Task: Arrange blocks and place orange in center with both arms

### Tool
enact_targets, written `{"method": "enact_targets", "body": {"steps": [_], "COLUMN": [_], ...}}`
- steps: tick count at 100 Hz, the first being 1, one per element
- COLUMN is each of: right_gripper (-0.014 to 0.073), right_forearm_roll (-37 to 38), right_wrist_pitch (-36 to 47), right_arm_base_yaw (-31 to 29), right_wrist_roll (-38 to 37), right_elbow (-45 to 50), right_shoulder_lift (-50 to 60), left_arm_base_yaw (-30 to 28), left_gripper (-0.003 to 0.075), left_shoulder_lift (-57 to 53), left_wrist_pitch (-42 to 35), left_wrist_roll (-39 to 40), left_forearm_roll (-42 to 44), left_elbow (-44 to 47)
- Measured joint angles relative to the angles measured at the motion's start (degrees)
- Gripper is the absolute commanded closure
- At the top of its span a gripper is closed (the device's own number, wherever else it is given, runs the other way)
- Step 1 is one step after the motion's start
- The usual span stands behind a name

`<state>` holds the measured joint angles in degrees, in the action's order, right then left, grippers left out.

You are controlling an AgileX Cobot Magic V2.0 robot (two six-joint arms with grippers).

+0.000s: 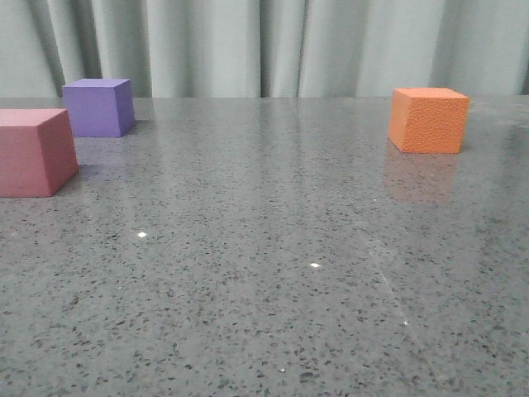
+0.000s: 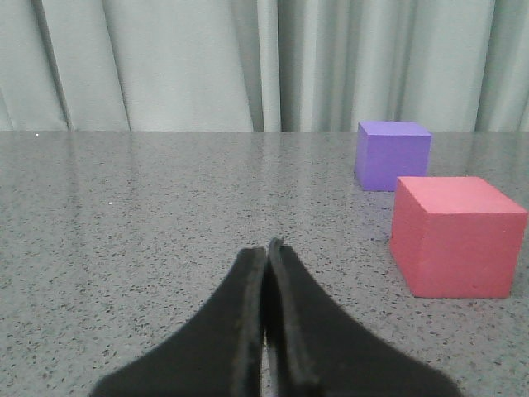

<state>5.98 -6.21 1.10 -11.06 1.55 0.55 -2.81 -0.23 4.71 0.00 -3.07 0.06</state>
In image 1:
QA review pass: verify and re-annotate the grey-green curtain backdrop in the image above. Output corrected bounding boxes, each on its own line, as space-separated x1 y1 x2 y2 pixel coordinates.
1 1 528 98

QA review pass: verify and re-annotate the pink foam cube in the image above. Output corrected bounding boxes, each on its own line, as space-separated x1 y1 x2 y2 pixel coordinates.
1 108 79 198

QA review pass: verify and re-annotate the orange foam cube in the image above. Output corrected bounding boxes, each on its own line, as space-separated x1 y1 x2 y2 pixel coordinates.
388 88 470 154

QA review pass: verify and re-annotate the purple foam cube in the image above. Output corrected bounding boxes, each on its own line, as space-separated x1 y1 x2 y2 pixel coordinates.
62 79 136 137

